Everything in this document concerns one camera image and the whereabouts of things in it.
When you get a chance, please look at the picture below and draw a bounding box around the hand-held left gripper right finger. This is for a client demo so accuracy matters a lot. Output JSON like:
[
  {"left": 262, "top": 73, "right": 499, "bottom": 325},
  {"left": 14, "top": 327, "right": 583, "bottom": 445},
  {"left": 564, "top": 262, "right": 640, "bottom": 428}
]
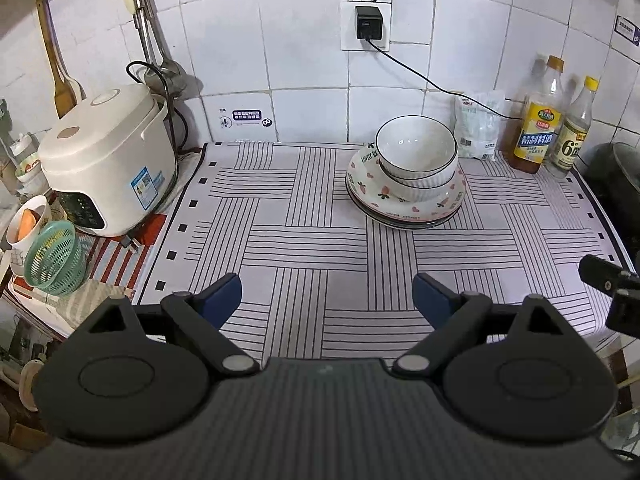
[{"left": 391, "top": 272, "right": 577, "bottom": 379}]

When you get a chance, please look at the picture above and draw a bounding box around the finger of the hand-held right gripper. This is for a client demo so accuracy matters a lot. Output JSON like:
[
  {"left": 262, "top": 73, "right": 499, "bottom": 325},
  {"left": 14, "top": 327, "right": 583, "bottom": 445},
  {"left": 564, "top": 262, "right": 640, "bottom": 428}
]
[{"left": 578, "top": 254, "right": 640, "bottom": 297}]

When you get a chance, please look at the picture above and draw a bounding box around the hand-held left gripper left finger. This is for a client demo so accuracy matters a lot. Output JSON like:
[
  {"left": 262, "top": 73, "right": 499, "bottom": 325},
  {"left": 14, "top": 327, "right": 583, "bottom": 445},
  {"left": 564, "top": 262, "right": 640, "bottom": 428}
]
[{"left": 74, "top": 273, "right": 261, "bottom": 377}]

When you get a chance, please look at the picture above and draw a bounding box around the white ribbed bowl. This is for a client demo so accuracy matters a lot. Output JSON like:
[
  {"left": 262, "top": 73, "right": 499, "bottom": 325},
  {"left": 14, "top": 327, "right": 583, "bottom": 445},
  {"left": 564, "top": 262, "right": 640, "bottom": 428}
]
[
  {"left": 379, "top": 162, "right": 459, "bottom": 192},
  {"left": 392, "top": 175, "right": 458, "bottom": 204},
  {"left": 375, "top": 115, "right": 459, "bottom": 182}
]

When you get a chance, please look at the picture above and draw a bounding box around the blue fried egg plate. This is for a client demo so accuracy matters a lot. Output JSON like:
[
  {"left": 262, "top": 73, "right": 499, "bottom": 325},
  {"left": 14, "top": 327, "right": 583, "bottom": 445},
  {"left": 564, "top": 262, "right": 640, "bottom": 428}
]
[{"left": 347, "top": 192, "right": 464, "bottom": 228}]

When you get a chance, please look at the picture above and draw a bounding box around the pink bear print plate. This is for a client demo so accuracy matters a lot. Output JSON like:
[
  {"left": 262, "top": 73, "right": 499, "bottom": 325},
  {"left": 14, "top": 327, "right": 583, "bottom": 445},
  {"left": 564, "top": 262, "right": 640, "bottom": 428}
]
[{"left": 345, "top": 143, "right": 469, "bottom": 224}]

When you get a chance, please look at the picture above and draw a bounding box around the black cooking pot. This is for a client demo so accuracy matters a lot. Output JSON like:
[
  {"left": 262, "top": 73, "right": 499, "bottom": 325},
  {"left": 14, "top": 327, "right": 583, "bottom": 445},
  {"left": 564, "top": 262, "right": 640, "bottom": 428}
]
[{"left": 582, "top": 142, "right": 640, "bottom": 242}]

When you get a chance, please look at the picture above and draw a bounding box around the striped tablecloth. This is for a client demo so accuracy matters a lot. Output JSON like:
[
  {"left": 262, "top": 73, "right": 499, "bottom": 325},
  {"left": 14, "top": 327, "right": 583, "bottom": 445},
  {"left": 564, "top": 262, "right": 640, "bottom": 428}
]
[{"left": 134, "top": 140, "right": 629, "bottom": 362}]

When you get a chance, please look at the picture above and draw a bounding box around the red striped cloth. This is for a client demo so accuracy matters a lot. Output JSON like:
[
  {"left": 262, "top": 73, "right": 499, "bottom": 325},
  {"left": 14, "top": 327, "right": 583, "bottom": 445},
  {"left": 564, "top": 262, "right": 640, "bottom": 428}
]
[{"left": 84, "top": 212, "right": 169, "bottom": 292}]

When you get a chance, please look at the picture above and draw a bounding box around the clear vinegar bottle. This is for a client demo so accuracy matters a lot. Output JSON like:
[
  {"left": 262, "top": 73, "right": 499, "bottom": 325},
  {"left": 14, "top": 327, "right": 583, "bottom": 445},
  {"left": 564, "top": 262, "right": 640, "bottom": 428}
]
[{"left": 547, "top": 76, "right": 600, "bottom": 178}]

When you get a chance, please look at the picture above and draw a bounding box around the beige woven cloth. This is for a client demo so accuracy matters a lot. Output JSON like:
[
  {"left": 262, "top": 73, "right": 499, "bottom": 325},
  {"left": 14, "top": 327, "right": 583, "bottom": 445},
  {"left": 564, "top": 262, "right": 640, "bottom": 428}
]
[{"left": 49, "top": 279, "right": 137, "bottom": 337}]

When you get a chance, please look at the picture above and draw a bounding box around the yellow label oil bottle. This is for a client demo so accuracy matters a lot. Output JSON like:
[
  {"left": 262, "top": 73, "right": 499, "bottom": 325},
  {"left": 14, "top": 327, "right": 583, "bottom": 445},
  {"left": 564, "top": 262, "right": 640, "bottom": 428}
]
[{"left": 512, "top": 55, "right": 566, "bottom": 175}]

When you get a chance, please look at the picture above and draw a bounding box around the green plastic basket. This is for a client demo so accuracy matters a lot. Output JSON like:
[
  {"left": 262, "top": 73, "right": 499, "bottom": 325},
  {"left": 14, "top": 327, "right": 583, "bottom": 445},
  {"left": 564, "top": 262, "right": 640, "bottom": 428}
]
[{"left": 23, "top": 219, "right": 89, "bottom": 296}]

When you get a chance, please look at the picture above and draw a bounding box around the white salt bag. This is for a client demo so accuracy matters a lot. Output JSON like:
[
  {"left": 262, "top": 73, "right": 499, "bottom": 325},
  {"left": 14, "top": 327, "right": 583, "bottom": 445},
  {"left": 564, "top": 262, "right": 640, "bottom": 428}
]
[{"left": 454, "top": 90, "right": 506, "bottom": 161}]

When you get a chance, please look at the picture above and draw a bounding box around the white rice cooker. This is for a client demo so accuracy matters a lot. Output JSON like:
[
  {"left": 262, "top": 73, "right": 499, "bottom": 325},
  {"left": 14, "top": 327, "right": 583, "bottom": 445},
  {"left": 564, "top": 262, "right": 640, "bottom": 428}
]
[{"left": 38, "top": 83, "right": 179, "bottom": 237}]

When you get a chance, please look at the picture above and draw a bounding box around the white checked mug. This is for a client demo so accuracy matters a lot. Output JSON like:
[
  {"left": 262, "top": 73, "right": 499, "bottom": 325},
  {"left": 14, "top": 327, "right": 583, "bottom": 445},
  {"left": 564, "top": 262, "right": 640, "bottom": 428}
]
[{"left": 5, "top": 194, "right": 54, "bottom": 277}]

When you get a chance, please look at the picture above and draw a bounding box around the orange carrot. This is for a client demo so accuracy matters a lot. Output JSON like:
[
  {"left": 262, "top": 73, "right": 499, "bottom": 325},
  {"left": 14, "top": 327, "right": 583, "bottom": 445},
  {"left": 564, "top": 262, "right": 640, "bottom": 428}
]
[{"left": 17, "top": 208, "right": 42, "bottom": 241}]

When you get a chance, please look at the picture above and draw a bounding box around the metal ladle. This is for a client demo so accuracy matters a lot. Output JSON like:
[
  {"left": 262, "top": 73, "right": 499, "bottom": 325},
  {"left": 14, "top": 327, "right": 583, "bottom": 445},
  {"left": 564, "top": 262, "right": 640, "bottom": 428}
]
[{"left": 129, "top": 0, "right": 202, "bottom": 98}]

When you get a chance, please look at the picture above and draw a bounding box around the wooden spatula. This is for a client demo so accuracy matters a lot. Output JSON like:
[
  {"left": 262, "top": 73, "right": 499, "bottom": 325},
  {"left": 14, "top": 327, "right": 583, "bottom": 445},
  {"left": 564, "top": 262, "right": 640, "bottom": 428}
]
[{"left": 35, "top": 0, "right": 87, "bottom": 119}]

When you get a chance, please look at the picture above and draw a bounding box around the black charger plug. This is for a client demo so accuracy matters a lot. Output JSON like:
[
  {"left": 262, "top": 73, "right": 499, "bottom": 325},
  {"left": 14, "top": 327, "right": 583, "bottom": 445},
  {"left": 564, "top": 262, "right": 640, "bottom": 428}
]
[{"left": 354, "top": 5, "right": 385, "bottom": 41}]

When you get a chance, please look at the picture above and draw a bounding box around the white wall sticker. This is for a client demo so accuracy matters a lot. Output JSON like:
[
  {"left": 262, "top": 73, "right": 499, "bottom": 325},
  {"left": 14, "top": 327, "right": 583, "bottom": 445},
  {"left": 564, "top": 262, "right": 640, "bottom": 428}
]
[{"left": 218, "top": 106, "right": 275, "bottom": 129}]

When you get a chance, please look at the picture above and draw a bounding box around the black rice cooker cord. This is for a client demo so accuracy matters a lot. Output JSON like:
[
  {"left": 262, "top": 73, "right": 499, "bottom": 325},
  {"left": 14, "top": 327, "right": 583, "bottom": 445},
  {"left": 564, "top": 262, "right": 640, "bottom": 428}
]
[{"left": 125, "top": 60, "right": 190, "bottom": 153}]

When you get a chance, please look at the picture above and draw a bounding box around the black charger cable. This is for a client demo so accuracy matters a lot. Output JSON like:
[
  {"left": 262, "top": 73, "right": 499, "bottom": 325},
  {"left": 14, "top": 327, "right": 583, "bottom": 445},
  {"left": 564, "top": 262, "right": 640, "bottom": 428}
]
[{"left": 363, "top": 38, "right": 527, "bottom": 120}]

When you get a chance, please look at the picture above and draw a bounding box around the blue wall sticker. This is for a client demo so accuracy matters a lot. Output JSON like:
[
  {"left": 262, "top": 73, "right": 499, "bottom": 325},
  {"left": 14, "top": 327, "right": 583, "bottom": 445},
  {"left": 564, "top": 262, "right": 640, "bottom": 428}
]
[{"left": 614, "top": 14, "right": 640, "bottom": 49}]

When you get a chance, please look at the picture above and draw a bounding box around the white wall socket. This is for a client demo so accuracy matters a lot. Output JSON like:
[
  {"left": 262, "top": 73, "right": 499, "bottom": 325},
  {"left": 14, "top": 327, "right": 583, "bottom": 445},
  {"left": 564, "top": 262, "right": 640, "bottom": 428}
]
[{"left": 340, "top": 0, "right": 393, "bottom": 52}]

